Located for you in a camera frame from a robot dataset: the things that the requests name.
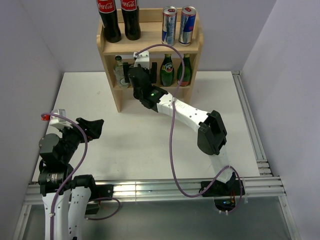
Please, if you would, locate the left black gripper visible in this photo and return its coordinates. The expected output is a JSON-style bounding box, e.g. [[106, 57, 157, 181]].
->
[[56, 116, 103, 163]]

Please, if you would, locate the clear glass bottle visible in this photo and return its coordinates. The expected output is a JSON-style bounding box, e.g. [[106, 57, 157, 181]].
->
[[113, 55, 130, 89]]

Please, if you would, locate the green glass bottle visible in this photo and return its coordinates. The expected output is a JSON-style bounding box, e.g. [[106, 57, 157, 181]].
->
[[159, 54, 175, 87], [176, 53, 193, 87]]

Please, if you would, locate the silver blue can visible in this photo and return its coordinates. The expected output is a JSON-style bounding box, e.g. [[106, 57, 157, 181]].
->
[[161, 6, 178, 46], [178, 6, 197, 46]]

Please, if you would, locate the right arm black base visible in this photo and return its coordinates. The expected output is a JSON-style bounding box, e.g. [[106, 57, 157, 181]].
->
[[202, 180, 243, 211]]

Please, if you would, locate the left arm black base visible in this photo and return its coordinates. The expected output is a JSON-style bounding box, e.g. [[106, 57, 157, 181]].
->
[[85, 184, 114, 215]]

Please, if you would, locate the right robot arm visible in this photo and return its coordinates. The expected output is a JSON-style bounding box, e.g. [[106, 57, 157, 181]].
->
[[123, 62, 230, 173]]

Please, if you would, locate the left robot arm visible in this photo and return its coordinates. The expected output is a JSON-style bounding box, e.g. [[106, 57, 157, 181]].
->
[[38, 113, 104, 240]]

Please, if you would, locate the wooden two-tier shelf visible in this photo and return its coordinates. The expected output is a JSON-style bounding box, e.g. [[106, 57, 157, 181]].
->
[[96, 8, 204, 113]]

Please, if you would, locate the right Coca-Cola bottle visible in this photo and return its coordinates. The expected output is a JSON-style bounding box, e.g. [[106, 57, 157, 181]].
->
[[120, 0, 141, 41]]

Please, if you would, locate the coca-cola bottle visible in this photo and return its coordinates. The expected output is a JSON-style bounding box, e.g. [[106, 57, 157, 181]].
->
[[120, 0, 141, 41], [96, 0, 121, 43]]

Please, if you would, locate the left Coca-Cola bottle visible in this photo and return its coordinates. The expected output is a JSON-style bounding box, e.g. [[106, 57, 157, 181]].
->
[[96, 0, 121, 43]]

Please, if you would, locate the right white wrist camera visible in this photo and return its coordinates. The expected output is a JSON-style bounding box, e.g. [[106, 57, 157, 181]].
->
[[133, 50, 150, 70]]

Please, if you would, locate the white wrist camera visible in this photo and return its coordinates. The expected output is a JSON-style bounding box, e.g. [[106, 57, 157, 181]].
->
[[41, 109, 69, 130], [133, 50, 150, 70]]

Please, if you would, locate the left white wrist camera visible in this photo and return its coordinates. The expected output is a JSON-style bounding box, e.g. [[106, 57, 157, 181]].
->
[[41, 109, 69, 130]]

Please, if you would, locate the aluminium table frame rail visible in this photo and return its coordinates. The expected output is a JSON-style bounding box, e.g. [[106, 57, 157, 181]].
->
[[23, 70, 301, 240]]

